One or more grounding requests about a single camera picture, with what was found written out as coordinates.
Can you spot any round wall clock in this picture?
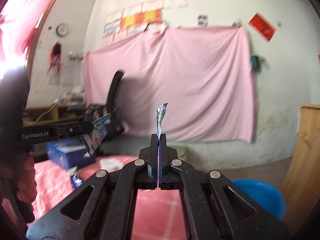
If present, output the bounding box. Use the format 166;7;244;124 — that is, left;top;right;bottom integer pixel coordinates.
56;23;69;37

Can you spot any group of wall paper sheets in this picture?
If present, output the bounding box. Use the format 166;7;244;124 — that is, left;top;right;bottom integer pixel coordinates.
102;0;188;45

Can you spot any pink wall cloth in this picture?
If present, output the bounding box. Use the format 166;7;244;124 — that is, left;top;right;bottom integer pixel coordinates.
82;26;257;143

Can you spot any black office chair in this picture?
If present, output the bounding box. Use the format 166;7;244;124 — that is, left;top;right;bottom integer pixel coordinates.
84;70;125;143

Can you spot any small blue packet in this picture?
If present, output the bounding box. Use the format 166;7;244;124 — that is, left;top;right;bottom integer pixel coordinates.
67;166;83;189

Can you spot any colourful printed snack wrapper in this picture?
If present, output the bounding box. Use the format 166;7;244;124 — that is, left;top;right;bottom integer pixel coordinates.
81;113;112;158

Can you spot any red paper wall poster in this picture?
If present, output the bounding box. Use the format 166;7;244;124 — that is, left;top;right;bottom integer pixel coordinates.
248;12;277;42

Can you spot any wooden desk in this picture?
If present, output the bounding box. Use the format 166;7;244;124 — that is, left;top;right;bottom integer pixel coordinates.
22;104;90;127

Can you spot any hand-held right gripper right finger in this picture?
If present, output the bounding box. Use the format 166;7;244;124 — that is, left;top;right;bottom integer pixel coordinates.
159;134;292;240

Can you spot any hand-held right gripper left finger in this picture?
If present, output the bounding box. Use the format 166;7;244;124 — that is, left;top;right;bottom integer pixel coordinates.
26;134;160;240

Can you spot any white paper sheet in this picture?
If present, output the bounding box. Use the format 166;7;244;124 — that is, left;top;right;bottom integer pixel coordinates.
99;158;125;172

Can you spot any green wall basket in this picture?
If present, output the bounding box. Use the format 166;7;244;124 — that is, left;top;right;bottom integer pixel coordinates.
251;55;262;72

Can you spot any desk clutter pile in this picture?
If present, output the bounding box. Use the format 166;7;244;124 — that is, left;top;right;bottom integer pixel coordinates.
54;86;85;104

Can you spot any wooden cabinet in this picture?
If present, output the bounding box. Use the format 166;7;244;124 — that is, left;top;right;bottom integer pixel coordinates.
280;104;320;215

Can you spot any pink checked tablecloth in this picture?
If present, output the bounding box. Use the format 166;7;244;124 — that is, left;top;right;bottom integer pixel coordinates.
32;155;190;240

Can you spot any blue cardboard box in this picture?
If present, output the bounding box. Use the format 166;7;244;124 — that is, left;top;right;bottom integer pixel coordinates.
46;140;97;170

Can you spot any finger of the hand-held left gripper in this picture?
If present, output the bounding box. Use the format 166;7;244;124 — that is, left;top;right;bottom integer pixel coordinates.
56;121;94;141

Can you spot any person's left hand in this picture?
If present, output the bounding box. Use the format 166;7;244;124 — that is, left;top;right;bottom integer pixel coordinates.
10;154;37;203

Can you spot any blue plastic bucket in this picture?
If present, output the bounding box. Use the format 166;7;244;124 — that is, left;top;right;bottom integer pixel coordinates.
231;179;286;222

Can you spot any red tassel wall decoration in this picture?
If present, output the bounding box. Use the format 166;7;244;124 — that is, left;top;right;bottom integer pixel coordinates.
49;42;62;80

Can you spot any red curtain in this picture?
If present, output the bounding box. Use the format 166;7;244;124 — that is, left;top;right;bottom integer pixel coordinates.
0;0;68;63

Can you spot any small wrapper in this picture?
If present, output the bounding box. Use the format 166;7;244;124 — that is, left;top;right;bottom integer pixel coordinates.
156;102;168;138

